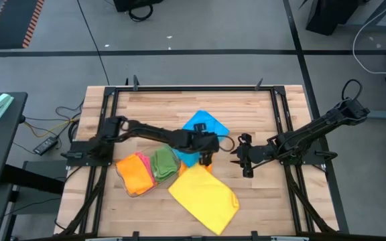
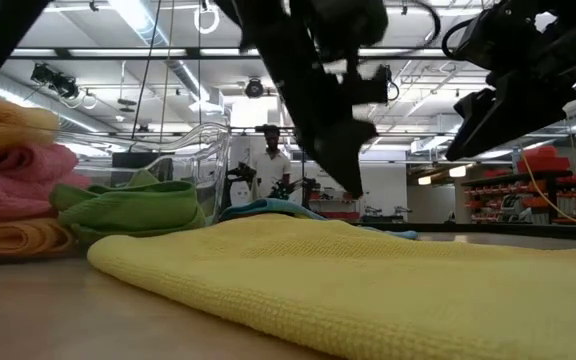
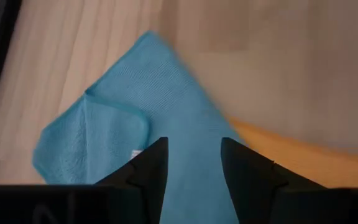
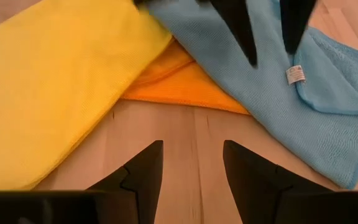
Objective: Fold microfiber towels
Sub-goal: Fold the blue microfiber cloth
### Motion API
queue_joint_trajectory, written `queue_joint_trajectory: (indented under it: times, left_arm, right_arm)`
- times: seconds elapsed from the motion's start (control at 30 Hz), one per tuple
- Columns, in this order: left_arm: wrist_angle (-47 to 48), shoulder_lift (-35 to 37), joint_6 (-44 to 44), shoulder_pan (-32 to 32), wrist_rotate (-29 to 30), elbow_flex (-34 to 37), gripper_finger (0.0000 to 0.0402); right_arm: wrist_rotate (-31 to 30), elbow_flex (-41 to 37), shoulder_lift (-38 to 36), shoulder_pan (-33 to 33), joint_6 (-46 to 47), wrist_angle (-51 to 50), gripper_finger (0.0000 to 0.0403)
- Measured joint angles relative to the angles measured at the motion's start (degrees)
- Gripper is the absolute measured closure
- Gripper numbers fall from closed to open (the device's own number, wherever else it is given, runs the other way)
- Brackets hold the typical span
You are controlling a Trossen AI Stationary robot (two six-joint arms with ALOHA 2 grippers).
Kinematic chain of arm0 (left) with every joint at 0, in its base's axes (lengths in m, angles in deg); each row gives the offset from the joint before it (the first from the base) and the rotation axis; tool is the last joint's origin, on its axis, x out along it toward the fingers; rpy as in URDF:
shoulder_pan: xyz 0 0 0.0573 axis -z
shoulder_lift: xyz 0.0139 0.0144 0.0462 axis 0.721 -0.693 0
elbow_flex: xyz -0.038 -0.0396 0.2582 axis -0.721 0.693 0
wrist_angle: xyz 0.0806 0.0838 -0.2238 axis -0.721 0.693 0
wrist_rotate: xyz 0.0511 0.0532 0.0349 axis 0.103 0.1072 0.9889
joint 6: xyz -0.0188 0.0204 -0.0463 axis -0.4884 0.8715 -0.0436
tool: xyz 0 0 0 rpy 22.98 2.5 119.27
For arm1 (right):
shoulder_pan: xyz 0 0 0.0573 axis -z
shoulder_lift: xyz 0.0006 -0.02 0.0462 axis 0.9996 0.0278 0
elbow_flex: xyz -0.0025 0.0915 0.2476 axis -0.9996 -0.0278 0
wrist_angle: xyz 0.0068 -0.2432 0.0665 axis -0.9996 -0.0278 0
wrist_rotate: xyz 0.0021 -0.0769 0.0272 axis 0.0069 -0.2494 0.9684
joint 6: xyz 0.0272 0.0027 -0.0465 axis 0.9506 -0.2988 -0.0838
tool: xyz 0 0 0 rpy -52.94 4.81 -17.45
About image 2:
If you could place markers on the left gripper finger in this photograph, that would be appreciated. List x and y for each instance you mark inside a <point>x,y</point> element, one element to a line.
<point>345,155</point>

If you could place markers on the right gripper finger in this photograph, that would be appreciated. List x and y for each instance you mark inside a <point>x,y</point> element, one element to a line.
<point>508,115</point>

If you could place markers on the blue microfiber towel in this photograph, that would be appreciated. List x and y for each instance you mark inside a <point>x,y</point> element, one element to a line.
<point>268,205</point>

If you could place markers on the green microfiber towel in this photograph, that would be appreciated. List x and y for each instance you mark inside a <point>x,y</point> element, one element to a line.
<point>133,210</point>

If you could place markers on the orange microfiber towel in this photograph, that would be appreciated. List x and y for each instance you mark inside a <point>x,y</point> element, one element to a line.
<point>13,237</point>
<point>3,125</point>

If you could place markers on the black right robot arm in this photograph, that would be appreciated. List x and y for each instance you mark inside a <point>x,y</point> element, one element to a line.
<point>568,12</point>

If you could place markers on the yellow microfiber towel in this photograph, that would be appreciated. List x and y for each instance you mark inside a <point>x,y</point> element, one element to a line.
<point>368,285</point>

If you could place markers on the white shelf red bins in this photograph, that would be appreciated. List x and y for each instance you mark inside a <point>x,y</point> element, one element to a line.
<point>335,202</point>

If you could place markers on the red plastic crate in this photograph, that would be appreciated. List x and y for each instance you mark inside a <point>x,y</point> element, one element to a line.
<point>543,162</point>

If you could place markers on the black round spotlight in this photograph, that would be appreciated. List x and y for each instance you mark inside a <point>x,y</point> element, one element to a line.
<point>254,88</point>

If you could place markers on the black shelf rack orange bins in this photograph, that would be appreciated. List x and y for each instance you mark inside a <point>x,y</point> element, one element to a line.
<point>518,177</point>

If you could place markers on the person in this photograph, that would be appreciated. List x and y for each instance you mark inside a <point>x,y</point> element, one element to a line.
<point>271,172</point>

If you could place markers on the clear plastic bin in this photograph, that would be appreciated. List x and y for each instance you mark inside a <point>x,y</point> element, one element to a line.
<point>218,160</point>

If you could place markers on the black monitor screen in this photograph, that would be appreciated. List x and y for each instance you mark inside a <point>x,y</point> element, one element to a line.
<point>135,160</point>

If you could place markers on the black ceiling track device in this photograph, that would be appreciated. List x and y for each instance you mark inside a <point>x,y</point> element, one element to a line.
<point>53,79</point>

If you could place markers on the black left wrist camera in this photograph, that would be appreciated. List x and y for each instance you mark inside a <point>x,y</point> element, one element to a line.
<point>370,85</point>

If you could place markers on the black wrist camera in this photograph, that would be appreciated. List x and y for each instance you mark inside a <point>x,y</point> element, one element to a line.
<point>370,85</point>
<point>488,37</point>

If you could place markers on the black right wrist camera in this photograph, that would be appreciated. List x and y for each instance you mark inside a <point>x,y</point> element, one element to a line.
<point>488,37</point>

